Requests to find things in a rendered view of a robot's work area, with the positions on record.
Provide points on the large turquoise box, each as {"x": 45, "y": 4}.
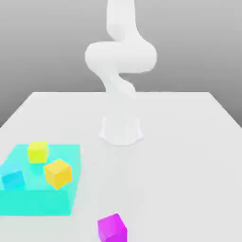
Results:
{"x": 37, "y": 202}

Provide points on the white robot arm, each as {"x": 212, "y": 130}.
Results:
{"x": 121, "y": 56}

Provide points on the small orange yellow cube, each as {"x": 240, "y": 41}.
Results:
{"x": 57, "y": 174}

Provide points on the small lime yellow cube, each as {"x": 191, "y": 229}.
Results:
{"x": 38, "y": 152}

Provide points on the small magenta cube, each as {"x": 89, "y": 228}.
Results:
{"x": 111, "y": 228}

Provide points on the small cyan blue cube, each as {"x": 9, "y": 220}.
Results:
{"x": 12, "y": 180}

